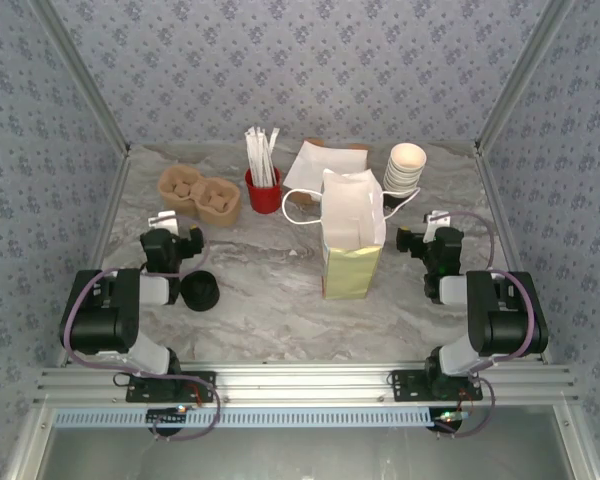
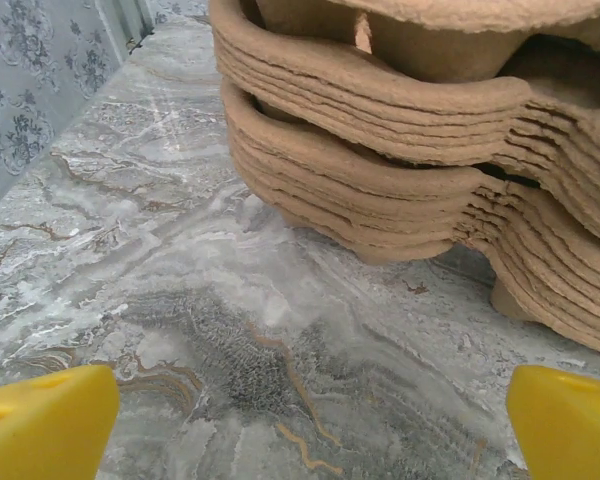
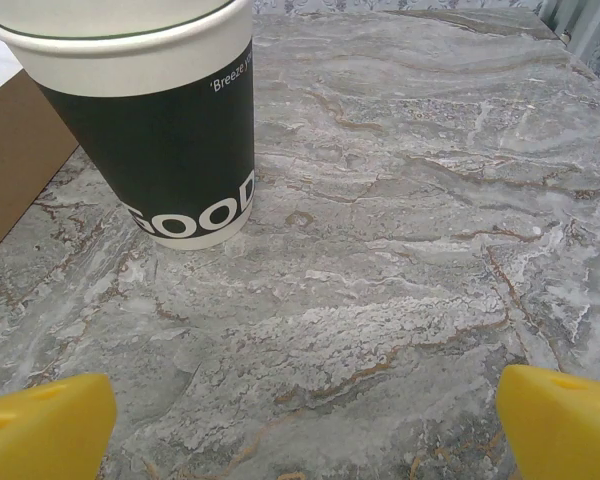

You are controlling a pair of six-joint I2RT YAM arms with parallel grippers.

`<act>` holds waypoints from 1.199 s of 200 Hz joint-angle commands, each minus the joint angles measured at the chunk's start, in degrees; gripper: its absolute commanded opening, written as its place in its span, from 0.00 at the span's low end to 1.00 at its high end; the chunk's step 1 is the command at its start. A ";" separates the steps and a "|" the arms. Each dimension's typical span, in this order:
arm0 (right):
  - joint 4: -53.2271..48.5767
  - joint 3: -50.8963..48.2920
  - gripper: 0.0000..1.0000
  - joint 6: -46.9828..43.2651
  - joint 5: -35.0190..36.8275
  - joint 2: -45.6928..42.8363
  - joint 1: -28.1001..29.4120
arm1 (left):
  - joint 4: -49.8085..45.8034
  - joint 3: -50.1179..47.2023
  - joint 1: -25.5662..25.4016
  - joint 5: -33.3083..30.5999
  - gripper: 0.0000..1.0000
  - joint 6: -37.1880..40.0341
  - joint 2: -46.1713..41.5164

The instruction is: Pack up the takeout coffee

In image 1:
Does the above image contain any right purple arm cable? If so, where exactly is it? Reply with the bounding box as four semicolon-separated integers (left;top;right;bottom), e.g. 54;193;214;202
437;210;537;440

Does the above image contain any white slotted cable duct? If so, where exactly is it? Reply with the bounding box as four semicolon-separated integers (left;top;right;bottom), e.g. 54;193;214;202
53;405;434;429

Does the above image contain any aluminium front frame rail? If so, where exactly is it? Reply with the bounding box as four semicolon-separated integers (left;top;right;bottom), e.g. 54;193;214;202
34;363;580;407

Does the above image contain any stack of black lids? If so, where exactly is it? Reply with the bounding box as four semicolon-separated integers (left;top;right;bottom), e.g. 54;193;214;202
179;269;220;314

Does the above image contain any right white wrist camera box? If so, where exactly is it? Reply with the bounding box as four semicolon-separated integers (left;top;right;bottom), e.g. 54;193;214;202
423;211;452;236

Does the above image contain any stack of paper cups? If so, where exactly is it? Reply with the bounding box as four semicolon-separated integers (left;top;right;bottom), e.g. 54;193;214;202
382;158;426;211

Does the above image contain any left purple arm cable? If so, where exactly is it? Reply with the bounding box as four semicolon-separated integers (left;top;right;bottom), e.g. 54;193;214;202
61;234;223;442

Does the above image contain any aluminium frame leg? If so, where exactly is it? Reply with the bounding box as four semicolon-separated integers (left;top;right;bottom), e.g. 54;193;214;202
549;404;599;480
4;404;56;480

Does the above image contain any white yellow paper bag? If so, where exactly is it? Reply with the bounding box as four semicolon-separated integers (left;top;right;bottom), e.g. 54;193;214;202
281;168;422;301

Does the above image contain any red straw holder cup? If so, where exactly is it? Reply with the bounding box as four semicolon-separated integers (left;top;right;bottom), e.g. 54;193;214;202
243;167;284;215

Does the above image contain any small black controller board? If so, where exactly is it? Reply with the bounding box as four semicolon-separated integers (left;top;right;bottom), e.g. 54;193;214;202
146;407;189;427
432;407;469;432

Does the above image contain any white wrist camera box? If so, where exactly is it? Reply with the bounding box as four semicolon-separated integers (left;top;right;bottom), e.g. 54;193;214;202
423;211;452;236
148;211;179;235

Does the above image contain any white wrapped straw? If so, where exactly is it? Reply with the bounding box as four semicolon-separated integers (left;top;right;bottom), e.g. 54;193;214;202
251;127;267;187
267;127;282;187
244;129;262;187
264;130;275;187
258;129;271;187

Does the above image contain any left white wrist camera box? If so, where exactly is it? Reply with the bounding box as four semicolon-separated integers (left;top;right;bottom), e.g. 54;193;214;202
148;211;179;235

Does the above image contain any brown pulp cup carrier stack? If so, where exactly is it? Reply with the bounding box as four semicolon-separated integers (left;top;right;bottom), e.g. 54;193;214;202
158;165;242;229

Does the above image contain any white napkin stack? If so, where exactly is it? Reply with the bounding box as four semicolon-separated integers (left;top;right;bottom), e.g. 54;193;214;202
283;140;370;201

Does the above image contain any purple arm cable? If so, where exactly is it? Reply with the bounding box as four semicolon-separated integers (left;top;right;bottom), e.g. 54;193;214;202
437;210;537;440
61;234;223;442

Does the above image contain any aluminium frame post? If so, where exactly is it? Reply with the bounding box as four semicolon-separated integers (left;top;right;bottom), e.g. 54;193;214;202
29;0;132;157
473;0;576;157

